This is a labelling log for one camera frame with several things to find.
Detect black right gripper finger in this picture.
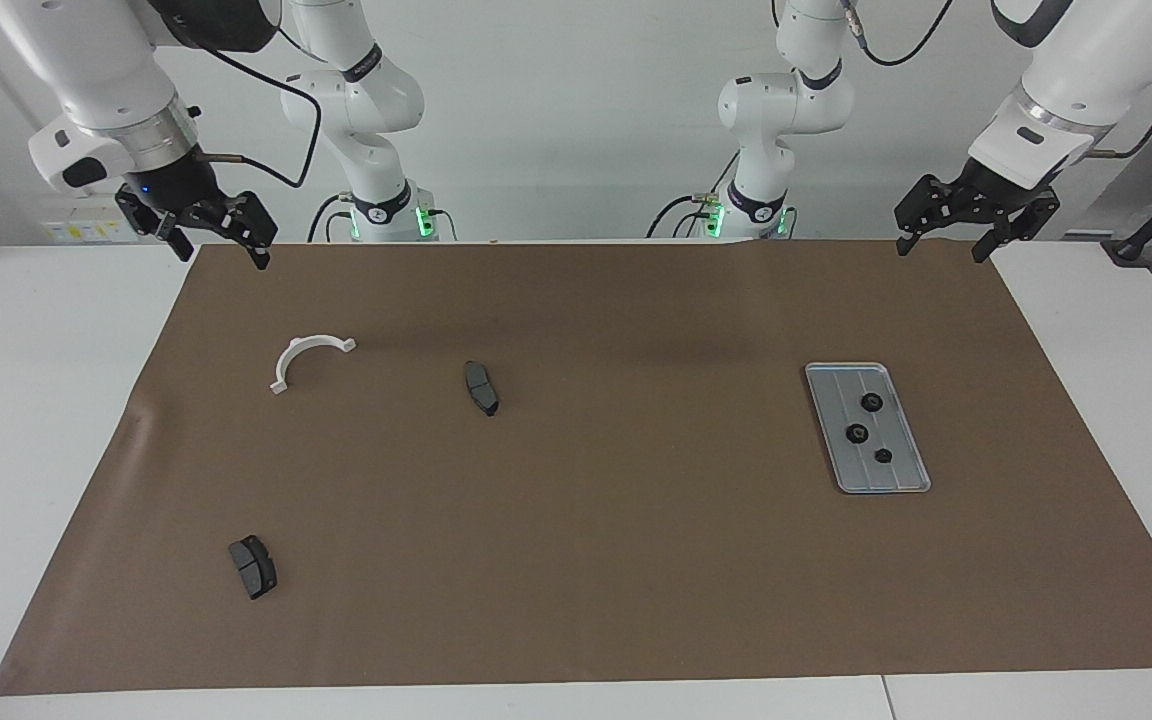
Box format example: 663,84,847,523
115,190,194,263
225,190,279,271

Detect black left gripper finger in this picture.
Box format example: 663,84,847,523
971,208,1034,264
894,174,949,258

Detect silver metal tray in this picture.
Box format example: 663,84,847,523
804,362,933,495

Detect dark grey brake pad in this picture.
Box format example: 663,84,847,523
227,535,279,601
463,360,500,418

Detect brown paper table mat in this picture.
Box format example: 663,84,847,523
0,238,1152,696

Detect white wall socket box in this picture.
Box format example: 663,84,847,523
39,215,132,245

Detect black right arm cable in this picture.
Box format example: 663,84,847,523
186,35,323,191

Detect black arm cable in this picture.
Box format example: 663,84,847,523
836,0,1152,161
186,35,323,191

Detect white curved plastic bracket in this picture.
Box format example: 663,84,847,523
269,335,358,395

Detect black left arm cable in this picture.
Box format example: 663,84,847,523
836,0,1152,161

